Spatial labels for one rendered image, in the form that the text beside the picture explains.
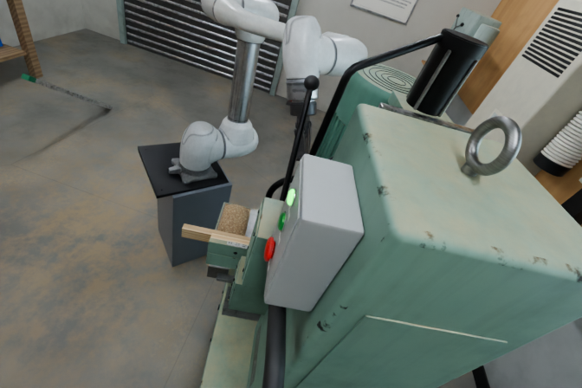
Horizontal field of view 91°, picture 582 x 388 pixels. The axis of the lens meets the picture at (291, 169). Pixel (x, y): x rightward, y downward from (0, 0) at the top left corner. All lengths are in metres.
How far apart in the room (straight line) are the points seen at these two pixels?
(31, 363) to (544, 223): 1.82
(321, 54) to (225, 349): 0.81
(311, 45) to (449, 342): 0.65
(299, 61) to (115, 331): 1.52
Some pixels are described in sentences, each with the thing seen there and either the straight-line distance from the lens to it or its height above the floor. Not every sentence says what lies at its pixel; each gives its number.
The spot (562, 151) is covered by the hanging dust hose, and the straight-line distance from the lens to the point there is 1.99.
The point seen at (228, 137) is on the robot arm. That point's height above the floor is 0.83.
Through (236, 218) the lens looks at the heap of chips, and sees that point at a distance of 0.94.
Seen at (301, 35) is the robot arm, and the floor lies 1.48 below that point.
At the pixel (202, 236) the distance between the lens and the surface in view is 0.91.
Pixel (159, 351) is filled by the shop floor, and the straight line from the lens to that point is 1.75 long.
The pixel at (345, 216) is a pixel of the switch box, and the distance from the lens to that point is 0.27.
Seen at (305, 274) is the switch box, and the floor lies 1.40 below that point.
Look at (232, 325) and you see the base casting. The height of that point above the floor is 0.80.
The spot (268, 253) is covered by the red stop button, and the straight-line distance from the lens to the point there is 0.36.
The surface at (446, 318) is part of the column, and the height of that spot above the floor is 1.42.
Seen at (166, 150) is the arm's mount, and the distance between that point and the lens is 1.67.
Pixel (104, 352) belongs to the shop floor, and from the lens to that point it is 1.78.
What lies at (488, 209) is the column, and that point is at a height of 1.52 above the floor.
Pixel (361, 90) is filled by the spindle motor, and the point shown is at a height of 1.49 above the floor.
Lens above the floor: 1.66
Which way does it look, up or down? 38 degrees down
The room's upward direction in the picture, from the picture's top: 19 degrees clockwise
